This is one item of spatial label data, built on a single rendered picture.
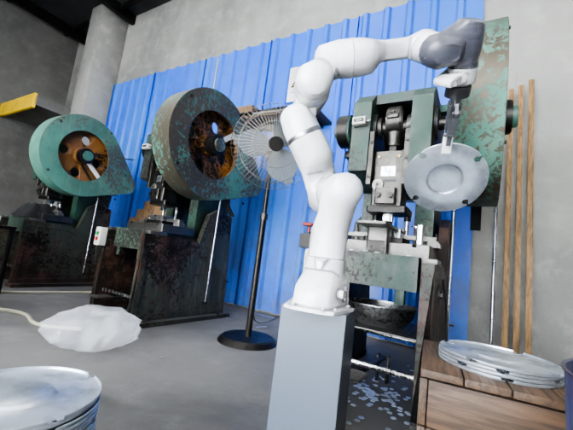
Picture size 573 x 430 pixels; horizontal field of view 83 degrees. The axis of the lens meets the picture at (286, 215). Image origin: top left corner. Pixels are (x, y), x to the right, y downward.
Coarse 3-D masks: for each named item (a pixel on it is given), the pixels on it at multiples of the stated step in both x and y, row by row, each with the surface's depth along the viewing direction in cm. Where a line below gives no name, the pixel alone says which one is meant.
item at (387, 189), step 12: (384, 156) 165; (396, 156) 162; (384, 168) 164; (396, 168) 161; (384, 180) 163; (396, 180) 160; (372, 192) 165; (384, 192) 159; (396, 192) 159; (372, 204) 164; (384, 204) 161; (396, 204) 158
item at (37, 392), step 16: (16, 368) 75; (32, 368) 77; (48, 368) 78; (64, 368) 78; (0, 384) 68; (16, 384) 67; (32, 384) 68; (48, 384) 69; (64, 384) 71; (80, 384) 72; (96, 384) 73; (0, 400) 60; (16, 400) 61; (32, 400) 62; (48, 400) 63; (64, 400) 64; (80, 400) 65; (0, 416) 56; (16, 416) 57; (32, 416) 58; (64, 416) 58
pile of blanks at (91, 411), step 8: (96, 400) 69; (88, 408) 64; (96, 408) 67; (72, 416) 60; (80, 416) 61; (88, 416) 63; (56, 424) 57; (64, 424) 59; (72, 424) 60; (80, 424) 62; (88, 424) 64
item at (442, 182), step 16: (464, 144) 114; (416, 160) 122; (432, 160) 120; (448, 160) 118; (464, 160) 117; (480, 160) 115; (416, 176) 125; (432, 176) 124; (448, 176) 122; (464, 176) 120; (480, 176) 118; (416, 192) 129; (432, 192) 127; (448, 192) 125; (464, 192) 123; (480, 192) 122; (432, 208) 131; (448, 208) 129
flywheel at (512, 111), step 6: (510, 102) 142; (510, 108) 141; (516, 108) 143; (510, 114) 141; (516, 114) 142; (510, 120) 142; (516, 120) 143; (510, 126) 143; (516, 126) 145; (510, 132) 147
